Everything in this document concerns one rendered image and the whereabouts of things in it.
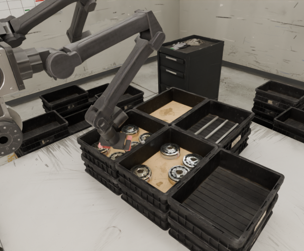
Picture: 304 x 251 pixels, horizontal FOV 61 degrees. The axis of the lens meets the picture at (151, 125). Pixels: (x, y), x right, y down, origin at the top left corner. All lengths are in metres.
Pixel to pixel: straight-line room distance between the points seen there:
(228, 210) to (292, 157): 0.68
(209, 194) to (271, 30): 3.56
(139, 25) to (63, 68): 0.32
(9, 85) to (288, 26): 3.94
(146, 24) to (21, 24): 0.56
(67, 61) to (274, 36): 3.87
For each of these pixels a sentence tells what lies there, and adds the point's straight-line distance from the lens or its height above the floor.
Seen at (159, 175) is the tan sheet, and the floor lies 0.83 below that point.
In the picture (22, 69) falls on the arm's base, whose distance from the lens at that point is 0.79.
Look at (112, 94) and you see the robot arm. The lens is 0.95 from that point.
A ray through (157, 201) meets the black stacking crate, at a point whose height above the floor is 0.85.
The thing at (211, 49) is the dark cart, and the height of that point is 0.85.
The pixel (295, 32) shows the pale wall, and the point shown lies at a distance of 4.30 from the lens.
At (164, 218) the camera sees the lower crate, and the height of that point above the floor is 0.80.
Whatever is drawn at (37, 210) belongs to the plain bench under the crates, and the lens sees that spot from 1.40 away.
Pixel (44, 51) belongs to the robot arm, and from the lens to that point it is 0.82.
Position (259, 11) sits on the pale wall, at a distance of 4.50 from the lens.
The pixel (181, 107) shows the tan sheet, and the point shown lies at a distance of 1.76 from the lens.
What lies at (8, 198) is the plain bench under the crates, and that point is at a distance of 1.53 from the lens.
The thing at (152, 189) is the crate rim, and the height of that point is 0.93.
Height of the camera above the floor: 1.68
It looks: 33 degrees down
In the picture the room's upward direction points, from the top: 3 degrees counter-clockwise
